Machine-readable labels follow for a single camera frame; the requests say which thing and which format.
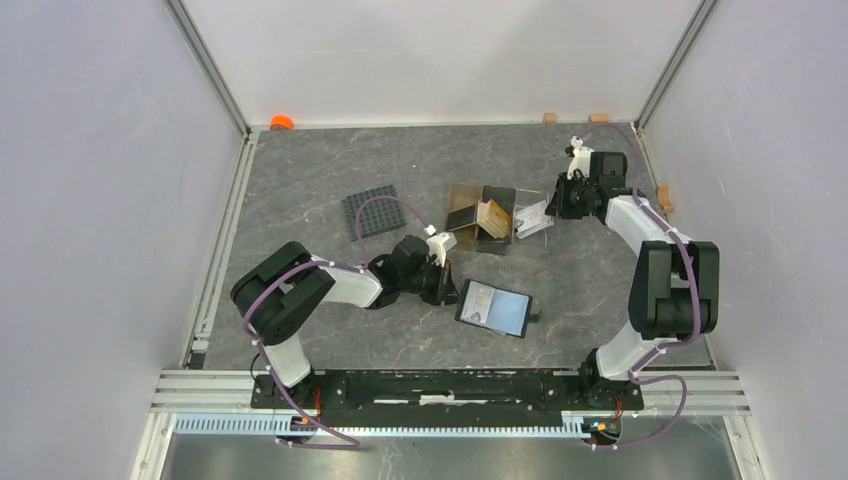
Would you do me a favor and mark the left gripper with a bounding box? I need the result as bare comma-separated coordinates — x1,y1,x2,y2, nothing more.
400,257,463,307

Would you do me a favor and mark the black card holder wallet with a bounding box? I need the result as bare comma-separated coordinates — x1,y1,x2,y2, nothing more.
455,279,542,338

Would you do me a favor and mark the orange card stack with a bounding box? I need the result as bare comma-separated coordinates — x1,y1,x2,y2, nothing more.
477,199,512,240

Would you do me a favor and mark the black credit card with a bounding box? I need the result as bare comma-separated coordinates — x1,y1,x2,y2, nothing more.
445,203,479,232

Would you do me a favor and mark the amber and black organizer box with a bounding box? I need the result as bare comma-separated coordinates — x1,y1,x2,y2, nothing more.
444,182,517,256

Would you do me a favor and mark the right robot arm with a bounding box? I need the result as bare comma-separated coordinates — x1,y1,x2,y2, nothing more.
545,144,720,408

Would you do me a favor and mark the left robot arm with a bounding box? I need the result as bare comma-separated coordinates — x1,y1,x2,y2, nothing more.
230,232,460,408

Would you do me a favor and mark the dark grey stud baseplate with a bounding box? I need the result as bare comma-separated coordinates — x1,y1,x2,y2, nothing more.
341,184,407,242

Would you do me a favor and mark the curved wooden piece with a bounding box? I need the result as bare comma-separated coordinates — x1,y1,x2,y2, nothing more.
656,185,675,215

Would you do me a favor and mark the orange round cap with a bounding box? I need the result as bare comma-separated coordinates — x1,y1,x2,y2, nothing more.
269,115,294,130

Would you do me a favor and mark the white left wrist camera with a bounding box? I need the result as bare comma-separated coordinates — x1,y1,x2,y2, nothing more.
424,225,457,267

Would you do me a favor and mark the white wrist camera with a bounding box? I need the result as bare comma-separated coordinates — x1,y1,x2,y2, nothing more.
565,136,594,181
424,225,457,267

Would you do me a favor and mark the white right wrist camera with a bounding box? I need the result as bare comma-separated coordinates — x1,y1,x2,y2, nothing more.
565,136,594,181

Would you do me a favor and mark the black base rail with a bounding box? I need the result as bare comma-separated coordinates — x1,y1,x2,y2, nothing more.
250,368,644,428

